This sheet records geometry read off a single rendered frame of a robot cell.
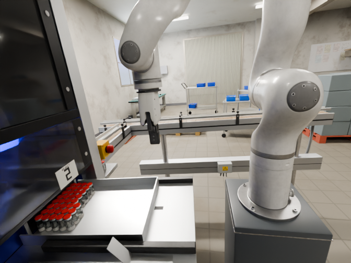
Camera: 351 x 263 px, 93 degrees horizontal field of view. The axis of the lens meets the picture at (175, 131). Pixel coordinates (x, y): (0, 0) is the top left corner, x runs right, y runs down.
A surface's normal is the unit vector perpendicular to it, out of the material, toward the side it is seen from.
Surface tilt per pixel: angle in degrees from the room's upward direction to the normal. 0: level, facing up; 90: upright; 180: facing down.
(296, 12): 95
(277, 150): 93
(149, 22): 81
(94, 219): 0
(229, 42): 90
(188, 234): 0
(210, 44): 90
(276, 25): 104
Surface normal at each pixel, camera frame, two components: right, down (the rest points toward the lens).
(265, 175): -0.64, 0.29
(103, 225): -0.08, -0.95
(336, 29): -0.17, 0.31
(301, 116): -0.01, 0.80
